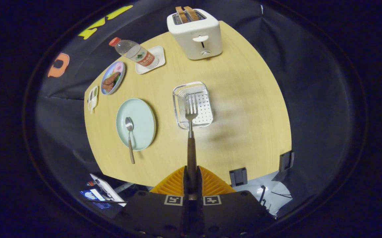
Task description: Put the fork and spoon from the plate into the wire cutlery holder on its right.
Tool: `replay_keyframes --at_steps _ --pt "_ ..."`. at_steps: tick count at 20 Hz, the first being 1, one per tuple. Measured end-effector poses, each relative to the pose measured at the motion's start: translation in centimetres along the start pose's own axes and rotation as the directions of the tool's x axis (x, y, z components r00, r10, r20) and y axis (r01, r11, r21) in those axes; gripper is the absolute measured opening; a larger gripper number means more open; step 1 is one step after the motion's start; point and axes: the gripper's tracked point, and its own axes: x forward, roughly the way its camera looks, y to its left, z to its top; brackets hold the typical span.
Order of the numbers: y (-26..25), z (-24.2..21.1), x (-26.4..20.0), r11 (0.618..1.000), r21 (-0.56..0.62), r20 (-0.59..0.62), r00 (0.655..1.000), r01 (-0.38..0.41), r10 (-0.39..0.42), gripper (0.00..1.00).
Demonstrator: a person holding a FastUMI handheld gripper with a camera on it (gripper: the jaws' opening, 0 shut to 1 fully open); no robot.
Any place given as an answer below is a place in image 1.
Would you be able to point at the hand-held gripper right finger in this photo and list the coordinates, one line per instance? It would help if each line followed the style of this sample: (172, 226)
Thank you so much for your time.
(199, 185)

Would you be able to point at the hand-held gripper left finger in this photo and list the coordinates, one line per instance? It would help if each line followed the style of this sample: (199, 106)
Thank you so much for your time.
(185, 185)

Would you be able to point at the black table clamp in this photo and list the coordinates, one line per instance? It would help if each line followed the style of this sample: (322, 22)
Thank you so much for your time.
(238, 177)
(286, 161)

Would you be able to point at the pale green plate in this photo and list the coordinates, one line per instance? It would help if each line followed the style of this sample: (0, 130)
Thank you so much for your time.
(143, 124)

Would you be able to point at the white flat object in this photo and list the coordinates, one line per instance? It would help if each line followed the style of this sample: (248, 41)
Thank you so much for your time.
(108, 190)

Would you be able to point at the lit blue screen device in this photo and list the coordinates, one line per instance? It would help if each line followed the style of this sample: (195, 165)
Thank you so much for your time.
(93, 196)

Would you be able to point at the small white divided dish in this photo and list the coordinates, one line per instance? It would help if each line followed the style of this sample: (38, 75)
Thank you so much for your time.
(93, 99)

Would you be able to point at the blue plate with food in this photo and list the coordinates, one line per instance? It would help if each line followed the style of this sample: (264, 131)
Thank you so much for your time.
(111, 79)

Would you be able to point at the white square coaster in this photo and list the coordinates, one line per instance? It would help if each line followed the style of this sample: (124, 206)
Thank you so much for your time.
(160, 54)

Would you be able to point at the clear water bottle red cap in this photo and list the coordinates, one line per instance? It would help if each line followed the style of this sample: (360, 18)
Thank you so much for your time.
(134, 53)

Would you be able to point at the black backdrop cloth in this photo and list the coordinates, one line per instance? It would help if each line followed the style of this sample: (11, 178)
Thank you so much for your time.
(310, 82)

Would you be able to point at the white toaster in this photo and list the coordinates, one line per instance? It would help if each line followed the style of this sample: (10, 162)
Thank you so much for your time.
(194, 33)

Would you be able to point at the brown toast slice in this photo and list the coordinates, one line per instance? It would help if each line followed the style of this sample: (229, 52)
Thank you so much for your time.
(181, 15)
(191, 13)

